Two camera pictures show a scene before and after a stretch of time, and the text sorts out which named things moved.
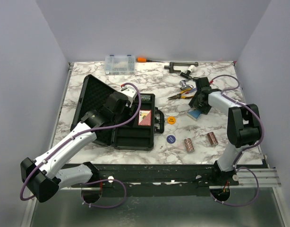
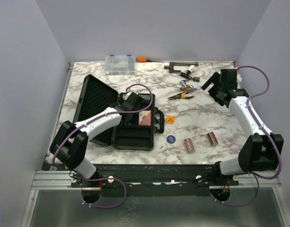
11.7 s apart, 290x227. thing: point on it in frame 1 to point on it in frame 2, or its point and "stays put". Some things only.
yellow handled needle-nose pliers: (179, 96) stays put
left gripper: (127, 105) to (122, 102)
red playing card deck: (144, 117) stays put
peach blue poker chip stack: (189, 145) stays put
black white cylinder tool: (191, 68) stays put
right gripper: (205, 109) to (214, 79)
